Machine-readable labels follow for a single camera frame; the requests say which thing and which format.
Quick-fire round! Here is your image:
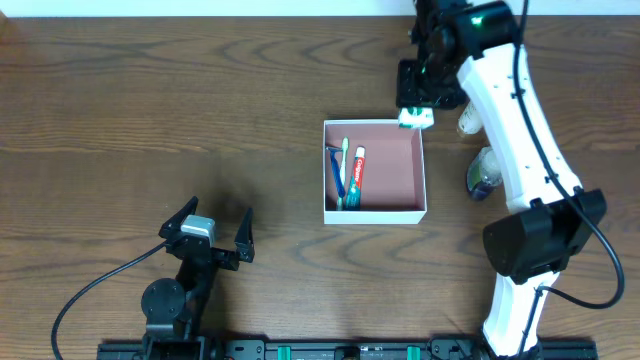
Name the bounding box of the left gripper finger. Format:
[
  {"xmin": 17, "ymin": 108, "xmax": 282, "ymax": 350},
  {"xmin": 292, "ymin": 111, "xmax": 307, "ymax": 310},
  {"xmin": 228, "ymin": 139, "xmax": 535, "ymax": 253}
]
[
  {"xmin": 158, "ymin": 196, "xmax": 199, "ymax": 240},
  {"xmin": 234, "ymin": 208, "xmax": 255, "ymax": 263}
]

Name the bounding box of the green soap bar packet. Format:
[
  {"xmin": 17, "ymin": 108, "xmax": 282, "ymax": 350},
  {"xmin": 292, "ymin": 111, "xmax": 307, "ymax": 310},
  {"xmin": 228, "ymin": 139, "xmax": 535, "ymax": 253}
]
[{"xmin": 398, "ymin": 107, "xmax": 435, "ymax": 129}]

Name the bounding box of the white floral lotion tube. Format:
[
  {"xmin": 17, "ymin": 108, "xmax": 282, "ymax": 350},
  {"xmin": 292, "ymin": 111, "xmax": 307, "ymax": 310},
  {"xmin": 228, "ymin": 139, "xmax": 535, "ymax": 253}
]
[{"xmin": 457, "ymin": 102, "xmax": 483, "ymax": 137}]

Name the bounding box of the green white toothbrush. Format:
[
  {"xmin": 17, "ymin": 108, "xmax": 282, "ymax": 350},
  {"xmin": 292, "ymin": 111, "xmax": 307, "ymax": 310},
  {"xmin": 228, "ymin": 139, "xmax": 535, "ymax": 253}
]
[{"xmin": 336, "ymin": 137, "xmax": 349, "ymax": 211}]

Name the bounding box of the white cardboard box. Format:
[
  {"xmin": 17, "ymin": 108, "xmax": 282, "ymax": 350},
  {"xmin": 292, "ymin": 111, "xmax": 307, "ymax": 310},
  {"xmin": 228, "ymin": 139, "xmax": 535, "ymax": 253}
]
[{"xmin": 323, "ymin": 119, "xmax": 427, "ymax": 225}]

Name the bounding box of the clear pump soap bottle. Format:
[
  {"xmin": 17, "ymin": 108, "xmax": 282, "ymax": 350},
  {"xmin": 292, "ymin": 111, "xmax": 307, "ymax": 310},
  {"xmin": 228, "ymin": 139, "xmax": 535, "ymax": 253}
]
[{"xmin": 466, "ymin": 146, "xmax": 503, "ymax": 201}]

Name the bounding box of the Colgate toothpaste tube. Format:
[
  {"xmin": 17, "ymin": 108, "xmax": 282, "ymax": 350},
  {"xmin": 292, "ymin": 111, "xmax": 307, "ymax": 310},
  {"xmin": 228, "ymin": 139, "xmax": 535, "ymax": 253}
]
[{"xmin": 345, "ymin": 146, "xmax": 366, "ymax": 211}]

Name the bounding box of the blue disposable razor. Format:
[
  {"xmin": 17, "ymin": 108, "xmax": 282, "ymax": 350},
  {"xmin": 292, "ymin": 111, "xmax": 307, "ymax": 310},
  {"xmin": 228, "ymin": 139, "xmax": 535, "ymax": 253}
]
[{"xmin": 325, "ymin": 146, "xmax": 346, "ymax": 198}]

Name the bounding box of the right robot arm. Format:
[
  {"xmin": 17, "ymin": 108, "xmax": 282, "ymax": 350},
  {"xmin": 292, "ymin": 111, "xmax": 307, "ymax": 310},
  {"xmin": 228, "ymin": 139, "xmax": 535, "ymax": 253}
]
[{"xmin": 396, "ymin": 0, "xmax": 606, "ymax": 359}]

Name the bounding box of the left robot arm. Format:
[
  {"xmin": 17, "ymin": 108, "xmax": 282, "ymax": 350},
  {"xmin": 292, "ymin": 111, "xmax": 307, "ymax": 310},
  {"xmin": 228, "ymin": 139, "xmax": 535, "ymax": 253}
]
[{"xmin": 137, "ymin": 197, "xmax": 255, "ymax": 359}]

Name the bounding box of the black mounting rail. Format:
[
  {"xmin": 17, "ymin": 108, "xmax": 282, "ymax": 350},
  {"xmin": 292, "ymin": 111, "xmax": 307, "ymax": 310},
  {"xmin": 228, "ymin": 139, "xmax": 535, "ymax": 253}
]
[{"xmin": 95, "ymin": 337, "xmax": 600, "ymax": 360}]

